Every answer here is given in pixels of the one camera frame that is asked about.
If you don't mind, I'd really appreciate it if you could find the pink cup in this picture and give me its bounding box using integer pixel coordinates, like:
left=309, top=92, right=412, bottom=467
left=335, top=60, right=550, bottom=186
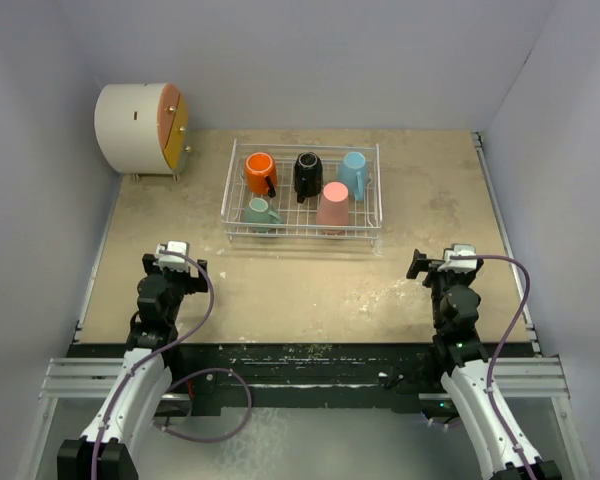
left=316, top=181, right=349, bottom=235

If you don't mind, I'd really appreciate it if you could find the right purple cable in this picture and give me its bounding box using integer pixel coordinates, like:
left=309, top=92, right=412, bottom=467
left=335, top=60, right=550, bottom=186
left=459, top=254, right=541, bottom=480

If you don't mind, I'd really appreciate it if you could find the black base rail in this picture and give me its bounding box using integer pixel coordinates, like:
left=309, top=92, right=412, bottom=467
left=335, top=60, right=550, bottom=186
left=69, top=342, right=539, bottom=416

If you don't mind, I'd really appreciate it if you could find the purple cable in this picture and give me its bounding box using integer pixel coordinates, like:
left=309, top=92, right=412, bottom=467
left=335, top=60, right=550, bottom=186
left=459, top=254, right=541, bottom=480
left=90, top=252, right=254, bottom=480

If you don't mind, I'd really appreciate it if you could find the light blue mug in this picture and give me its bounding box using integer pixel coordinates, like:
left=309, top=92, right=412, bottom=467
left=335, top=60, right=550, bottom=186
left=338, top=152, right=367, bottom=201

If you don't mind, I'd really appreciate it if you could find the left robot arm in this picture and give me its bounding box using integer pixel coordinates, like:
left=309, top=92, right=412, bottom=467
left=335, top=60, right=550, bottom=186
left=56, top=241, right=209, bottom=479

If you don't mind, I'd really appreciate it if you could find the white wire dish rack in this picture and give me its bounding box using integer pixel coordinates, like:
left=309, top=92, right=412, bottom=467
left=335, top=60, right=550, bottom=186
left=221, top=141, right=383, bottom=243

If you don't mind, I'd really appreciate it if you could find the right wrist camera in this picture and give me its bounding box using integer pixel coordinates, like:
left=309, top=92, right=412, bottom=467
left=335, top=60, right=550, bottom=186
left=437, top=243, right=480, bottom=274

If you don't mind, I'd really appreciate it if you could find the round white drawer cabinet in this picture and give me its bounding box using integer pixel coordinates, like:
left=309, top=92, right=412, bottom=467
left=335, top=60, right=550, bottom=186
left=94, top=83, right=191, bottom=177

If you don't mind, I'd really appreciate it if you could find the mint green cup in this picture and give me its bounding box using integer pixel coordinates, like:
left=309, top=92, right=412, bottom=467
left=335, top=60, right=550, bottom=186
left=243, top=198, right=283, bottom=233

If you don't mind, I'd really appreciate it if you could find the aluminium frame rail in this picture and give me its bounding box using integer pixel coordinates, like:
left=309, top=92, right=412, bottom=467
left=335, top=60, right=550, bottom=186
left=38, top=130, right=594, bottom=480

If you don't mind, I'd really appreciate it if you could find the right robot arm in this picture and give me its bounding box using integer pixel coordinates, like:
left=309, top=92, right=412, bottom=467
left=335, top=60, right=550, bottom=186
left=406, top=244, right=562, bottom=479

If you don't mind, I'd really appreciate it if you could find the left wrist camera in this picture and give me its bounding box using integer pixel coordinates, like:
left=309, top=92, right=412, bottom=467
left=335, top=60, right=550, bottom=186
left=155, top=240, right=190, bottom=273

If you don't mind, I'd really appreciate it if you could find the orange mug black handle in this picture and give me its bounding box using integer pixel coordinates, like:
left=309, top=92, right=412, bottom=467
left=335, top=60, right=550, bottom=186
left=244, top=152, right=277, bottom=198

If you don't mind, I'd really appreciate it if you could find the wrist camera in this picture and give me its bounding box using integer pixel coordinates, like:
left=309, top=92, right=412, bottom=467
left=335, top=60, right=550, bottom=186
left=437, top=243, right=480, bottom=274
left=155, top=240, right=190, bottom=273

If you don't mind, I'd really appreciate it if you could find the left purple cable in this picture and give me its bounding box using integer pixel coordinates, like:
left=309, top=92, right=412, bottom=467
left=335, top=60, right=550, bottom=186
left=90, top=252, right=254, bottom=480

